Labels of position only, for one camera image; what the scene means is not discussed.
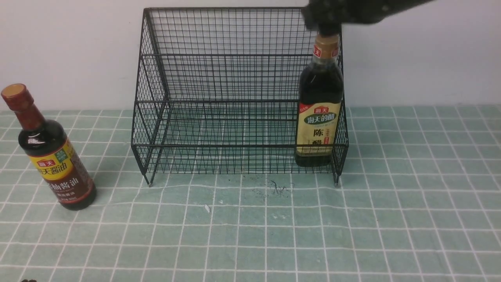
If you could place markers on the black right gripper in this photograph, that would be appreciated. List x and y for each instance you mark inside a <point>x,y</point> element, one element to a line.
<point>327,16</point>

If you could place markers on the dark vinegar bottle yellow label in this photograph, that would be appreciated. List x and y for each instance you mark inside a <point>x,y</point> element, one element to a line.
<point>321,90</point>

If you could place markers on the soy sauce bottle red cap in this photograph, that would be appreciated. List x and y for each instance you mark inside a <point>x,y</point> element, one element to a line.
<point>47,145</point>

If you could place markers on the green checkered tablecloth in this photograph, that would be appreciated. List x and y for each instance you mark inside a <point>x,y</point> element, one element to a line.
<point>418,201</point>

